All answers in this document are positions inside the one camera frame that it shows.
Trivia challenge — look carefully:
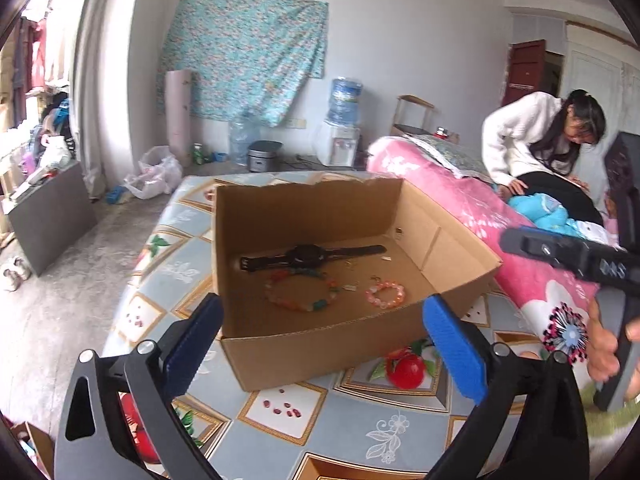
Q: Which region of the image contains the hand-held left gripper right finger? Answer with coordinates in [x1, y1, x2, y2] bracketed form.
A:
[422, 294, 593, 480]

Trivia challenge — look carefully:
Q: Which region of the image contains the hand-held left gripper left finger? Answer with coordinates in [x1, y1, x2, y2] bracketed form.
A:
[52, 292, 226, 480]

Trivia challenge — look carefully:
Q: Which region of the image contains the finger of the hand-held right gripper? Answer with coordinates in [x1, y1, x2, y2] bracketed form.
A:
[500, 227, 628, 286]

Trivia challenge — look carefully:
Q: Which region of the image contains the cardboard box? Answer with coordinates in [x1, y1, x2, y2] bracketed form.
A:
[210, 175, 503, 393]

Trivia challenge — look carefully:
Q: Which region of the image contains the pink bead bracelet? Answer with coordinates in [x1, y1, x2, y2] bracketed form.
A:
[365, 280, 407, 308]

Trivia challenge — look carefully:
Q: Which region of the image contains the multicolour bead bracelet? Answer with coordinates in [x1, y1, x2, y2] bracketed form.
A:
[265, 267, 341, 313]

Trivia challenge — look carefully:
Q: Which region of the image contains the black wristwatch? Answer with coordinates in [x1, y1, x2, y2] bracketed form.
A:
[239, 243, 388, 273]

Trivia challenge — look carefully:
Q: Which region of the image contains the person's right hand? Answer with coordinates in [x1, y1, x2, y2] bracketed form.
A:
[586, 301, 640, 406]

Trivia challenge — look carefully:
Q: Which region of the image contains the light blue blanket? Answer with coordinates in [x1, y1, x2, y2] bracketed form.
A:
[507, 192, 621, 248]

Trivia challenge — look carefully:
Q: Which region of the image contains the pink floral blanket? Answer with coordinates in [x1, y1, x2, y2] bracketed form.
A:
[367, 137, 640, 411]

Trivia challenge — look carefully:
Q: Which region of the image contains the white wardrobe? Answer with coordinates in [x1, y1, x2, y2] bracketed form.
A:
[565, 22, 640, 136]

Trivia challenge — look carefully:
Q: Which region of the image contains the fruit print tablecloth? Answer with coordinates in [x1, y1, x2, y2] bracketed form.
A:
[102, 170, 556, 480]

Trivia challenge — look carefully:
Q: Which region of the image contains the grey floral pillow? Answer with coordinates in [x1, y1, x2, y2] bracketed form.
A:
[405, 132, 493, 181]

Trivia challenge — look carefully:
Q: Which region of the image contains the brown wooden door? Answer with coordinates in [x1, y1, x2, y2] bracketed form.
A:
[501, 39, 547, 108]

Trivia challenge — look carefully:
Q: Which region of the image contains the cream green fluffy blanket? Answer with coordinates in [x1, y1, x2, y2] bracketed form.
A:
[582, 395, 640, 441]

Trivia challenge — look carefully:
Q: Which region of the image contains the white plastic bag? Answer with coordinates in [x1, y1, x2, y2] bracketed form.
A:
[124, 146, 183, 200]

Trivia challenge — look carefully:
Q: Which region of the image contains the grey cabinet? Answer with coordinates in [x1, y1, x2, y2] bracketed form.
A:
[2, 160, 98, 277]

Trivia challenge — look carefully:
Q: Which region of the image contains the brown cardboard carton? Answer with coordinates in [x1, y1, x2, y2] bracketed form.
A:
[10, 422, 56, 480]

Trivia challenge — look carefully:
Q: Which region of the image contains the wooden rack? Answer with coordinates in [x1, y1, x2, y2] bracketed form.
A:
[391, 94, 435, 137]

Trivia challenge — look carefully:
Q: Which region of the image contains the grey rice cooker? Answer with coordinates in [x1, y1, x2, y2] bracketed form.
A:
[247, 141, 282, 173]

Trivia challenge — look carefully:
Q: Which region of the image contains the clear empty water jug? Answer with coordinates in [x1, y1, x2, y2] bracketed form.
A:
[229, 112, 262, 166]

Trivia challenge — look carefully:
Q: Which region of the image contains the pink rolled mat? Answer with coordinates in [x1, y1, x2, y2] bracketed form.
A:
[166, 70, 193, 168]

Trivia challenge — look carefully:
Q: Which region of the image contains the white water dispenser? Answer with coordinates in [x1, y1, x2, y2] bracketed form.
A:
[315, 121, 361, 167]

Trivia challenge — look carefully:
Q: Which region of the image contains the pile of clothes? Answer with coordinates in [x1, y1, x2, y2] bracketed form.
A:
[27, 92, 76, 181]

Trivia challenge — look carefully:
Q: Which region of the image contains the grey window curtain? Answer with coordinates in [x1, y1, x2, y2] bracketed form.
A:
[70, 0, 146, 198]

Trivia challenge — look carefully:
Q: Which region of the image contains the pink hanging garment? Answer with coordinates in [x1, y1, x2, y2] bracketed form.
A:
[31, 17, 49, 80]

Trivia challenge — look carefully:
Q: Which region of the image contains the teal floral wall cloth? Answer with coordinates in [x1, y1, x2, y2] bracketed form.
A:
[160, 0, 330, 128]

